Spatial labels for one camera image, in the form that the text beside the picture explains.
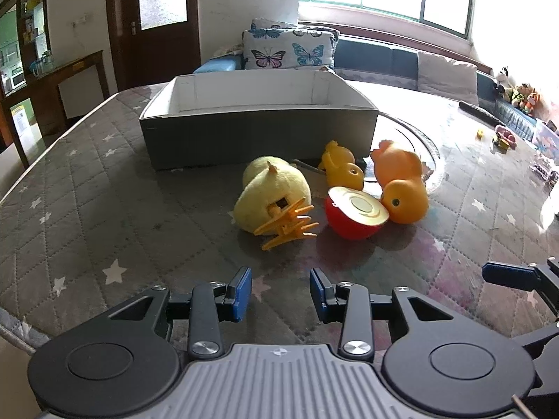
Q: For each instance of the grey quilted star table cover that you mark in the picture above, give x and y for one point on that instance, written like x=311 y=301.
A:
x=109 y=209

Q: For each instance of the dark wooden door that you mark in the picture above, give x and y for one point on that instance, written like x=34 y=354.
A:
x=122 y=30

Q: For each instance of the red toy apple half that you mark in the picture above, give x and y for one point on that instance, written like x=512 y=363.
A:
x=349 y=222

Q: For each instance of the black and white plush toy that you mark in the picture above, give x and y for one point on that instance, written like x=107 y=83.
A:
x=502 y=78

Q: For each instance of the large orange rubber duck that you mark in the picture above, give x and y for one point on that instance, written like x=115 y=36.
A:
x=401 y=170

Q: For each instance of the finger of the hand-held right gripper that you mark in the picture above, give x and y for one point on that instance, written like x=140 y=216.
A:
x=509 y=273

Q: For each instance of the yellow plush duck toy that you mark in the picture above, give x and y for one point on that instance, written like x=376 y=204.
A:
x=270 y=187

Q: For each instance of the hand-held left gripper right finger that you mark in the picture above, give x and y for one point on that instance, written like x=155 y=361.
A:
x=318 y=292

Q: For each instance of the dark thin rod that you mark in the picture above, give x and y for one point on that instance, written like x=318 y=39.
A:
x=305 y=166

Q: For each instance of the yellow and black toy car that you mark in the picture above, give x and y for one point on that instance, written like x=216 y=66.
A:
x=500 y=142

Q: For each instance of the black remote control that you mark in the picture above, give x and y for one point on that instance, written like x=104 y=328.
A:
x=480 y=113

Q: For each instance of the grey cardboard box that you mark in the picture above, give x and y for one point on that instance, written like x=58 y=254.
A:
x=262 y=135

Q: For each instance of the beige sofa cushion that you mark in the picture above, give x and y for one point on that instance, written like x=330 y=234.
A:
x=445 y=76

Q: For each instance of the large butterfly print pillow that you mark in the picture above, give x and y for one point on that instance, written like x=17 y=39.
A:
x=284 y=50

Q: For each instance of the dark wooden counter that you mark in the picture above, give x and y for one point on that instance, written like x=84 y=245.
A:
x=48 y=91

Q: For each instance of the small orange rubber duck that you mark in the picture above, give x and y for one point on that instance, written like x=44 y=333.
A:
x=340 y=170

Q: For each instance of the blue sofa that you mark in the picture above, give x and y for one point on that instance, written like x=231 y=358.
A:
x=375 y=59

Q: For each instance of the pink toy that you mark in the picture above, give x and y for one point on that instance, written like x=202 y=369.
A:
x=506 y=132

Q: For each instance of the orange plush toy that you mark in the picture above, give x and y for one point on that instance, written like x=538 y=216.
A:
x=526 y=98

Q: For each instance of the wooden display cabinet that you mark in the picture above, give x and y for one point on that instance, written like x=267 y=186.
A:
x=22 y=17

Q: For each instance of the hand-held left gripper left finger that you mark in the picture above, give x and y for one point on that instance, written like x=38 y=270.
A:
x=242 y=292

